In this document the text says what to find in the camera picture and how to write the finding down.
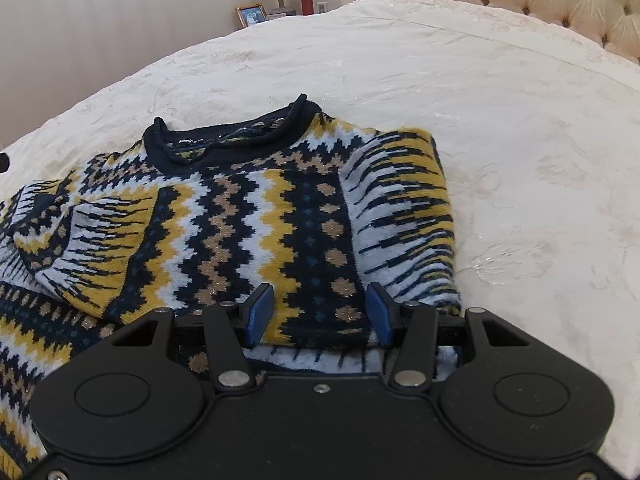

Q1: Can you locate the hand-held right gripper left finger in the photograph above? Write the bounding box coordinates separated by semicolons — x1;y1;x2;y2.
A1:
109;282;276;394

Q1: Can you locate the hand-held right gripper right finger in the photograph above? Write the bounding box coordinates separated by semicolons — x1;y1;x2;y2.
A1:
364;282;531;392

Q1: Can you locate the navy yellow white patterned sweater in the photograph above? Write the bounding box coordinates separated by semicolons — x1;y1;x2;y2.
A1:
0;93;462;480

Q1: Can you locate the white embossed bedspread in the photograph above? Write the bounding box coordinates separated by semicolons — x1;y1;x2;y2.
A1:
0;0;640;480

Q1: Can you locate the gold framed photo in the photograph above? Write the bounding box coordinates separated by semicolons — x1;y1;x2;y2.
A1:
235;3;268;30

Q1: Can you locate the white curtain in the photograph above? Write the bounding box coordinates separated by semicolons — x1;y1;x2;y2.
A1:
0;0;263;153

